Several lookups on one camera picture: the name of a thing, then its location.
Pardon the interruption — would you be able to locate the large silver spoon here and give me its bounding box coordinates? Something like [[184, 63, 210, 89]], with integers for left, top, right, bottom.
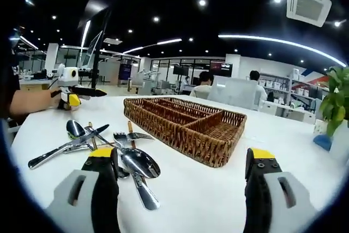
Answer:
[[119, 147, 162, 212]]

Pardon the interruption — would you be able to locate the white desk partition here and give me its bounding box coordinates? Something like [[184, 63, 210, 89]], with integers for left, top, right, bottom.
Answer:
[[207, 76, 259, 111]]

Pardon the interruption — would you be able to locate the metal shelf with white boxes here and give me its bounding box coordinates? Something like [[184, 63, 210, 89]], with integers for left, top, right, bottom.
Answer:
[[258, 68, 328, 108]]

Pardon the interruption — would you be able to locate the silver fork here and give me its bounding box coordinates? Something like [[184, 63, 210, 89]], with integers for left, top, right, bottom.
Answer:
[[127, 132, 155, 142], [112, 131, 130, 149]]

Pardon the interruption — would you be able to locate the dark blue standing banner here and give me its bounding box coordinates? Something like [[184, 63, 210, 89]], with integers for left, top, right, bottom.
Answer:
[[118, 63, 134, 86]]

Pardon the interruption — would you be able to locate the long ceiling light strip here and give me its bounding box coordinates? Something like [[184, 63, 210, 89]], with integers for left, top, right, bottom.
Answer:
[[122, 38, 183, 55], [218, 34, 347, 68]]

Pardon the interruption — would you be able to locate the person's left hand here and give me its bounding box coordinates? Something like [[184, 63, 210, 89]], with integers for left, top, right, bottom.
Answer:
[[50, 92, 67, 111]]

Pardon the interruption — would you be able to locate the black stand pole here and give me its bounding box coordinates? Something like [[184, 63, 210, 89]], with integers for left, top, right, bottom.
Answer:
[[92, 6, 113, 89]]

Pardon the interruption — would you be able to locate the black monitor on stand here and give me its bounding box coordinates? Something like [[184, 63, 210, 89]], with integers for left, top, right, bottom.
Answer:
[[173, 65, 190, 76]]

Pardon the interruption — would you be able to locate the tilted flat monitor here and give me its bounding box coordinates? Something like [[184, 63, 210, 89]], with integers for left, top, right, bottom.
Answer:
[[79, 30, 104, 66]]

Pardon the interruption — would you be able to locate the wooden counter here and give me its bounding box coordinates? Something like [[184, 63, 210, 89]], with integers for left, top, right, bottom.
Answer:
[[19, 79, 59, 92]]

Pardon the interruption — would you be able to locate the silver table knife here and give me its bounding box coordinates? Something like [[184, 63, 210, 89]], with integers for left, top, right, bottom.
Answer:
[[62, 139, 95, 154], [27, 124, 110, 170]]

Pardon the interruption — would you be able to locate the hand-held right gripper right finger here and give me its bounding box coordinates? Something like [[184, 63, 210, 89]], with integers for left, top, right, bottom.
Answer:
[[244, 147, 318, 233]]

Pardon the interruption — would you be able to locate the blue cloth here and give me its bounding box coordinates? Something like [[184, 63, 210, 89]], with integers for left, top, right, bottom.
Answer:
[[312, 134, 333, 152]]

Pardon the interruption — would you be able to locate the brown wicker utensil storage tray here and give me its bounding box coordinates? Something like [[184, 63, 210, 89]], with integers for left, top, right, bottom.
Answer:
[[123, 97, 248, 169]]

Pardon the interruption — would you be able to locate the green potted plant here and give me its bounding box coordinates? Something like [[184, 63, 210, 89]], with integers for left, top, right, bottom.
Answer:
[[318, 65, 349, 160]]

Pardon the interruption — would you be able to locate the group of round ceiling spotlights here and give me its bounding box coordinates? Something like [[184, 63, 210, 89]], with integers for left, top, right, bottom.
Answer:
[[24, 0, 341, 64]]

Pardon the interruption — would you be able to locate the wall screen with red picture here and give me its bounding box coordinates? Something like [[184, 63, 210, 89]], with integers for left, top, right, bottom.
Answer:
[[209, 62, 234, 77]]

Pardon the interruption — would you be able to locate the person's torso in dark shirt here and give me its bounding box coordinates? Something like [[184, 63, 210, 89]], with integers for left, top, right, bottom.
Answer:
[[0, 47, 22, 121]]

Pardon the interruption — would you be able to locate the white ceiling air conditioner vent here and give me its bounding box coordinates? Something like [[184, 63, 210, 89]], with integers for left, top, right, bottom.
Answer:
[[286, 0, 333, 28]]

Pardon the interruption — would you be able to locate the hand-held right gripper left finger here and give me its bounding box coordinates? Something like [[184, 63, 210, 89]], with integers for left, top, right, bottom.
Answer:
[[45, 147, 121, 233]]

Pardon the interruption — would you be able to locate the brown wooden chopstick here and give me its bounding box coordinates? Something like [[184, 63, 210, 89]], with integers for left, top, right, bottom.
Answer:
[[127, 120, 149, 187], [87, 121, 98, 151]]

